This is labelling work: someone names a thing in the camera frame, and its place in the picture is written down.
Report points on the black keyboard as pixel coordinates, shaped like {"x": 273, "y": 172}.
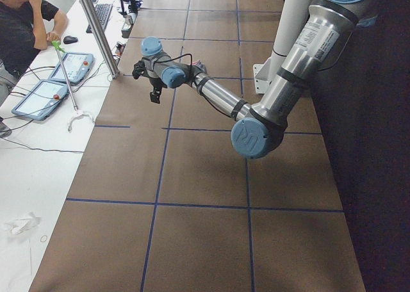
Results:
{"x": 103, "y": 12}

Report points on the black computer mouse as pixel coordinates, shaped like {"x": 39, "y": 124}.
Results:
{"x": 70, "y": 39}

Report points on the aluminium frame post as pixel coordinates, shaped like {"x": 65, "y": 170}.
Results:
{"x": 100, "y": 37}

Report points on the near blue teach pendant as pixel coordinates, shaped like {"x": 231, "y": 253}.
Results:
{"x": 41, "y": 100}

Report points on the far blue teach pendant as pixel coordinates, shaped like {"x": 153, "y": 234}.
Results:
{"x": 77, "y": 66}

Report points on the reacher grabber stick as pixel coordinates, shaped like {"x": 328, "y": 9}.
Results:
{"x": 79, "y": 113}

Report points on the small metal cup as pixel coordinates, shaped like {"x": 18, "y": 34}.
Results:
{"x": 128, "y": 20}

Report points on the seated man in black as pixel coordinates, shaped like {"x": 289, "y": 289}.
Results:
{"x": 28, "y": 27}

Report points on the crumpled white tissue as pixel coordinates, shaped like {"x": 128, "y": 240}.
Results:
{"x": 22, "y": 224}

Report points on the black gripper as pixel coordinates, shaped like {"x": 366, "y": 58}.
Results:
{"x": 141, "y": 68}

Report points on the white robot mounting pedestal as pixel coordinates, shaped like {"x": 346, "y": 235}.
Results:
{"x": 293, "y": 18}

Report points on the pink and grey towel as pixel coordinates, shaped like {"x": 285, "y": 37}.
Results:
{"x": 200, "y": 65}

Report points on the blue teach pendant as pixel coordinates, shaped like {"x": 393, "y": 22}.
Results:
{"x": 41, "y": 100}
{"x": 77, "y": 66}

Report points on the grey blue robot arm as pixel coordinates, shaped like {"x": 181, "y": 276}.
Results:
{"x": 311, "y": 36}

